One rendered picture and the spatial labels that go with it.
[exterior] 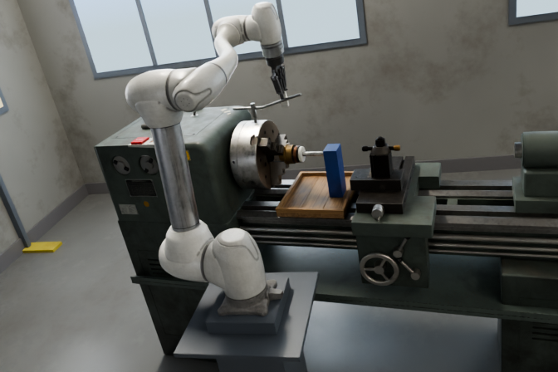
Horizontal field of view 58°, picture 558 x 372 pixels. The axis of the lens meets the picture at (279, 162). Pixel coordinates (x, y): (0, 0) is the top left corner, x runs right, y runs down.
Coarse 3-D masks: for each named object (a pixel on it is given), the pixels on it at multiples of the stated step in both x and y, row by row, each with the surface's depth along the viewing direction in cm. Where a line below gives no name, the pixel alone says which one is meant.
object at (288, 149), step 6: (288, 144) 224; (294, 144) 223; (288, 150) 220; (294, 150) 219; (282, 156) 222; (288, 156) 219; (294, 156) 219; (288, 162) 221; (294, 162) 222; (300, 162) 221
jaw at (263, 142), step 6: (252, 138) 216; (258, 138) 216; (264, 138) 215; (252, 144) 214; (258, 144) 215; (264, 144) 214; (270, 144) 217; (276, 144) 218; (282, 144) 220; (264, 150) 219; (270, 150) 218; (276, 150) 218; (282, 150) 219
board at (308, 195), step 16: (304, 176) 246; (320, 176) 243; (288, 192) 229; (304, 192) 231; (320, 192) 228; (352, 192) 221; (288, 208) 215; (304, 208) 212; (320, 208) 210; (336, 208) 208
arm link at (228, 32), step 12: (216, 24) 203; (228, 24) 197; (240, 24) 199; (216, 36) 204; (228, 36) 196; (240, 36) 199; (216, 48) 187; (228, 48) 176; (216, 60) 164; (228, 60) 168; (228, 72) 165
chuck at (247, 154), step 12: (252, 120) 227; (264, 120) 223; (240, 132) 219; (252, 132) 217; (264, 132) 221; (276, 132) 234; (240, 144) 216; (240, 156) 215; (252, 156) 213; (264, 156) 221; (276, 156) 233; (240, 168) 217; (252, 168) 214; (264, 168) 221; (252, 180) 218; (264, 180) 221
